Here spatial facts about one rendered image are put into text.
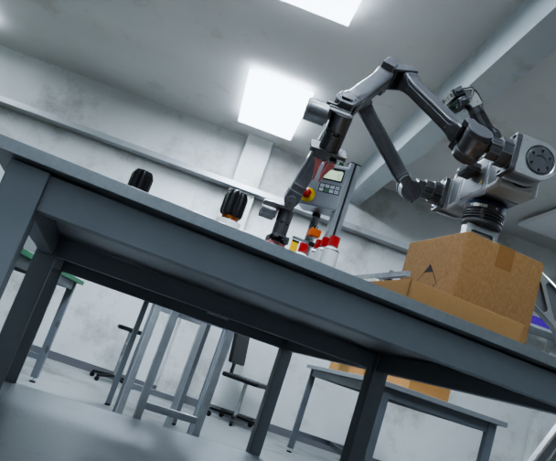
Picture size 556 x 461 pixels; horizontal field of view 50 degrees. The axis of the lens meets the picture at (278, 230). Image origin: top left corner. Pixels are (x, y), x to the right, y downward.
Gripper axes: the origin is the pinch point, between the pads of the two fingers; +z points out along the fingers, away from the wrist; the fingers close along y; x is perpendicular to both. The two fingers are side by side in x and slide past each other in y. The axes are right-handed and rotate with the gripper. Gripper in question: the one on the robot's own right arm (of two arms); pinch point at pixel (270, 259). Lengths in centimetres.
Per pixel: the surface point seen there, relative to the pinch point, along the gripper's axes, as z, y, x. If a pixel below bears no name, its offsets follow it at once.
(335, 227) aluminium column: -21.0, 0.5, 20.5
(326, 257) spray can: 1.3, 43.6, 5.1
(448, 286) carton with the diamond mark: 6, 83, 24
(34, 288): 38, 19, -72
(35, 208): 28, 118, -69
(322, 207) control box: -27.4, -2.3, 13.9
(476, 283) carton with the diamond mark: 3, 86, 30
